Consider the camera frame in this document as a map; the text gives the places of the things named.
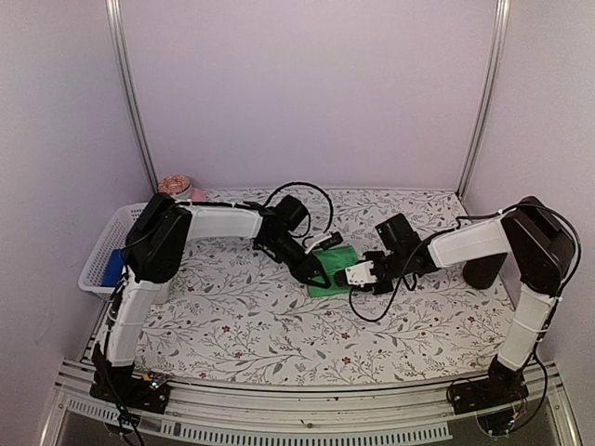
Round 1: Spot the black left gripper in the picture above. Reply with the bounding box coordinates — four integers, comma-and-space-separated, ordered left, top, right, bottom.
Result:
262, 232, 330, 289

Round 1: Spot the green microfiber towel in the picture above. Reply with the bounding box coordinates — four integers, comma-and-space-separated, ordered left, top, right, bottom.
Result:
308, 245, 358, 298

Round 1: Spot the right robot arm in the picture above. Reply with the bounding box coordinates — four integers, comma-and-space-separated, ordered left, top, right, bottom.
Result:
346, 196, 581, 405

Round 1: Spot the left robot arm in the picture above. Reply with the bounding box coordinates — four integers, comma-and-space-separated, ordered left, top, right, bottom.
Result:
92, 192, 331, 403

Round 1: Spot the dark brown cylinder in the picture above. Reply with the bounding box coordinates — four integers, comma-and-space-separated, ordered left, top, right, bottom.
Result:
462, 253, 508, 290

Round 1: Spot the floral patterned table mat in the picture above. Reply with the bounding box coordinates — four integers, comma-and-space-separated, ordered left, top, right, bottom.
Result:
95, 187, 518, 387

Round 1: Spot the pink plate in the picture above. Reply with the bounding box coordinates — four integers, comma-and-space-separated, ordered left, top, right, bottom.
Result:
190, 188, 205, 202

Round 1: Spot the blue rolled towel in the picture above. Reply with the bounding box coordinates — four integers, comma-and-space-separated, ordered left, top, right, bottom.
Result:
101, 249, 126, 288

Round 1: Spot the white plastic basket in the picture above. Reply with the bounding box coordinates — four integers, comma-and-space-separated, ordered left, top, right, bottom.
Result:
78, 203, 146, 300

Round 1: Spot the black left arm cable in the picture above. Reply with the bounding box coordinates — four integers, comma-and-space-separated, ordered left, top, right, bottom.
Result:
262, 181, 335, 238

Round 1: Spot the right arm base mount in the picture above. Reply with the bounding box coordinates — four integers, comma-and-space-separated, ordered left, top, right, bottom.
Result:
446, 373, 529, 414

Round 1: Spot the aluminium front rail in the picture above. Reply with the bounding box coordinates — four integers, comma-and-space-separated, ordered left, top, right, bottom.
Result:
40, 361, 582, 445

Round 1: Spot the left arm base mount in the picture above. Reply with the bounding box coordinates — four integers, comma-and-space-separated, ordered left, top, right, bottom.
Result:
89, 344, 171, 414

